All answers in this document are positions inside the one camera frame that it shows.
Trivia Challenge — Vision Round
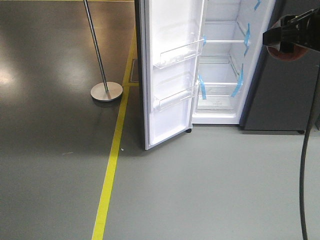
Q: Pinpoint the clear door shelf bin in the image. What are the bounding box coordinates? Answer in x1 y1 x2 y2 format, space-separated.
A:
152 73 197 111
152 38 205 69

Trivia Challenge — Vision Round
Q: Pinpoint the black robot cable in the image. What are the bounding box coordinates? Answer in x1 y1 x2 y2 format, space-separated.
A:
298 72 320 240

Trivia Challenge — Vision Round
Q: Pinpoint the red yellow apple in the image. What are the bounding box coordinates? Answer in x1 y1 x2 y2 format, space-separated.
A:
262 15 308 62

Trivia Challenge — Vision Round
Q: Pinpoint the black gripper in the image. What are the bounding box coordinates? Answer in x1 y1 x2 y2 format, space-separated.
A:
262 8 320 53

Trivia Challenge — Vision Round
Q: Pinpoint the white fridge door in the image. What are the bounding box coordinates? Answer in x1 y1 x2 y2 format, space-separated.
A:
134 0 207 150

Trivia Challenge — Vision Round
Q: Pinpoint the clear fridge crisper drawer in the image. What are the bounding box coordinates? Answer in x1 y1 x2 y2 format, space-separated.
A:
195 82 238 115

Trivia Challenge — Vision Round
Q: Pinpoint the grey fridge body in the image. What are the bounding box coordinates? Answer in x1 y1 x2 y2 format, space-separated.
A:
192 0 320 132

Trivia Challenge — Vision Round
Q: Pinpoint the silver sign stand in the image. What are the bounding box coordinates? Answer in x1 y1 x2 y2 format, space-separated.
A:
83 0 123 102

